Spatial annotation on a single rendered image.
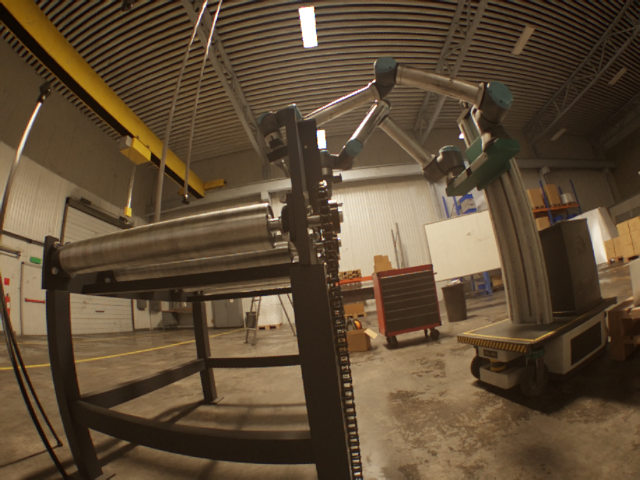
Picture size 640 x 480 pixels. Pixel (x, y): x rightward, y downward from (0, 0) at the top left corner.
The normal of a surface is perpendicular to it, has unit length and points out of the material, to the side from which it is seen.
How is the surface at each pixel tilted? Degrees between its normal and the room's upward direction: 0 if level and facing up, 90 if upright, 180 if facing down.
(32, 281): 90
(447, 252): 90
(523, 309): 90
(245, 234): 115
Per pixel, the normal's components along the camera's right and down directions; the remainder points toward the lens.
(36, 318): 0.99, -0.13
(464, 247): -0.47, -0.15
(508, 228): -0.99, 0.11
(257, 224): -0.03, 0.01
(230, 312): -0.07, -0.22
